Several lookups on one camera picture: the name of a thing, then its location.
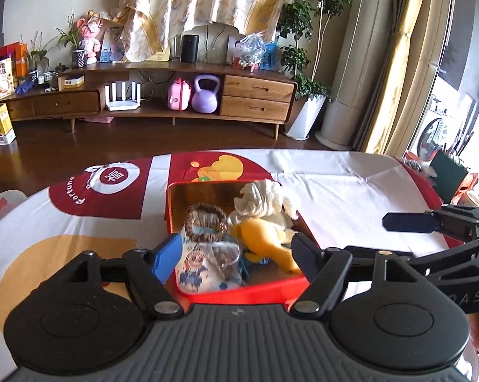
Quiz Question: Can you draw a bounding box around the cartoon print face mask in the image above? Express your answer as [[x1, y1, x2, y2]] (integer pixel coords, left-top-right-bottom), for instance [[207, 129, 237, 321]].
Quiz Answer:
[[175, 230, 242, 294]]

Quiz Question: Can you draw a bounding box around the bagged brown hair scrunchie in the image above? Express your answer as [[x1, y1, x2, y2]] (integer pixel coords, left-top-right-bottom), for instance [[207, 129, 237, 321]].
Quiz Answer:
[[182, 202, 245, 287]]

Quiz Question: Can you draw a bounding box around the yellow rubber duck toy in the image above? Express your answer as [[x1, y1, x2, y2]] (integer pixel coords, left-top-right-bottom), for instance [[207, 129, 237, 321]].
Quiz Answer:
[[231, 218, 303, 275]]

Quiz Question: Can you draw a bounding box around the cream knitted cloth roll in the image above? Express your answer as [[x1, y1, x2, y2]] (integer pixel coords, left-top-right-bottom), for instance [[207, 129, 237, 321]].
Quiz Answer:
[[233, 180, 298, 220]]

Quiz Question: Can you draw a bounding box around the white tulle mesh fabric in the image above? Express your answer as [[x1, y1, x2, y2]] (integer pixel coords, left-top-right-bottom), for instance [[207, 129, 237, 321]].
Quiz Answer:
[[227, 210, 294, 230]]

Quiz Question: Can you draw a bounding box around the blue rubber glove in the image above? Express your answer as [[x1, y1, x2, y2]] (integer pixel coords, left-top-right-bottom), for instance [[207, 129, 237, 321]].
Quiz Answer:
[[239, 252, 270, 282]]

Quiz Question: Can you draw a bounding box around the orange plastic stool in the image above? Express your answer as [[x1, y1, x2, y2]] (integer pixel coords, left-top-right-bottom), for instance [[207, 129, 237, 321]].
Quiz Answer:
[[450, 173, 478, 204]]

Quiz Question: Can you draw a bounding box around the dark green storage bin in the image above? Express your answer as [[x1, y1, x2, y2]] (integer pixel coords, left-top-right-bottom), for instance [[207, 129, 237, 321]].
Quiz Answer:
[[430, 150, 468, 203]]

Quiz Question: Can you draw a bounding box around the red metal tin box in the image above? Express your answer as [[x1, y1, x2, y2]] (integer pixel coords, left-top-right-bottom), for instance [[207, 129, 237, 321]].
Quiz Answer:
[[166, 180, 312, 307]]

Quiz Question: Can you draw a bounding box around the white red patterned tablecloth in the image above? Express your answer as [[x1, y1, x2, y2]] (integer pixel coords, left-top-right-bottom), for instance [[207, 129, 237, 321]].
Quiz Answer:
[[0, 149, 448, 380]]

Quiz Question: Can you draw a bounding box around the yellow curtain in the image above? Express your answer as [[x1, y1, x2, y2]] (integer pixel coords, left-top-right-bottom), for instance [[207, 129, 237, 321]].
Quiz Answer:
[[360, 0, 457, 156]]

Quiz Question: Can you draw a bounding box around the white standing air conditioner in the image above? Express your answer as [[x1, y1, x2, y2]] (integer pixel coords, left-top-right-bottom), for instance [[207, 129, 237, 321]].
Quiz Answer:
[[316, 0, 392, 150]]

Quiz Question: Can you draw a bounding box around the white plant pot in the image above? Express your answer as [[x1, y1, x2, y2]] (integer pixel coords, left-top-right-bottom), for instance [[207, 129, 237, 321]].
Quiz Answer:
[[283, 95, 327, 141]]

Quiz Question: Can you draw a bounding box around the white wifi router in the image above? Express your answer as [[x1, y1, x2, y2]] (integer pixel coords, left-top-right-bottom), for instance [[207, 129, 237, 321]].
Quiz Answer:
[[104, 80, 142, 112]]

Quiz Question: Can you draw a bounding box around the purple kettlebell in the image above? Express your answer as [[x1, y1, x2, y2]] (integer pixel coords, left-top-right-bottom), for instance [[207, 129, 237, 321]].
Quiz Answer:
[[191, 74, 220, 114]]

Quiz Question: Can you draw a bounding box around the pink small suitcase toy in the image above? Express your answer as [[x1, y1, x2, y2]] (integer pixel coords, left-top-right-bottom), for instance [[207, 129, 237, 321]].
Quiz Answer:
[[167, 78, 192, 111]]

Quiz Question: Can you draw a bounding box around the wooden tv cabinet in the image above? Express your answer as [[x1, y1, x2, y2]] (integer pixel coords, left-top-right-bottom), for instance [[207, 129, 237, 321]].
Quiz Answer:
[[4, 61, 297, 137]]

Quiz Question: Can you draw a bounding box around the blue plastic container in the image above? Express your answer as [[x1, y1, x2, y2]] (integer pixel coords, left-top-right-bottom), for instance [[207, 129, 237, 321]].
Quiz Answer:
[[259, 42, 278, 72]]

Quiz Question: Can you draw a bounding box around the small potted plant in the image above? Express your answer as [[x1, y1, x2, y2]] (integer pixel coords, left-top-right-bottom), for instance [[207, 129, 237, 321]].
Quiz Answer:
[[55, 9, 87, 69]]

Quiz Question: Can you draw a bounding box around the black cylindrical speaker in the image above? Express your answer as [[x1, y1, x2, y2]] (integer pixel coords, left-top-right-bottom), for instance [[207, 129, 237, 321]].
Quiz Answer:
[[180, 35, 200, 63]]

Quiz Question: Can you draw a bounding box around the clear plastic bag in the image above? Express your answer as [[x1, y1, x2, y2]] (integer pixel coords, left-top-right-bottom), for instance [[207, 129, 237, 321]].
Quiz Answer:
[[232, 33, 266, 73]]

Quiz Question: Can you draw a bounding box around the cereal box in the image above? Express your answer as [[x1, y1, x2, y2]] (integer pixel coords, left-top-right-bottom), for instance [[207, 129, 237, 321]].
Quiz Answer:
[[0, 57, 15, 100]]

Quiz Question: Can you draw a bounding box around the pink plush doll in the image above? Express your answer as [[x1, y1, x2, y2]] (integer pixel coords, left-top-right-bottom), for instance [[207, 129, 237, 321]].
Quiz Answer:
[[75, 10, 111, 66]]

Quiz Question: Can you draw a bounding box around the floral cloth cover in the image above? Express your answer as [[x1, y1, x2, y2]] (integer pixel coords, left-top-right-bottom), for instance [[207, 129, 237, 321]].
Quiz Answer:
[[114, 0, 285, 62]]

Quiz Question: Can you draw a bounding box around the green potted tree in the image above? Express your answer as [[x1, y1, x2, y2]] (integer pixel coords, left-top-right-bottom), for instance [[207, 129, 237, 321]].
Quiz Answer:
[[276, 0, 352, 99]]

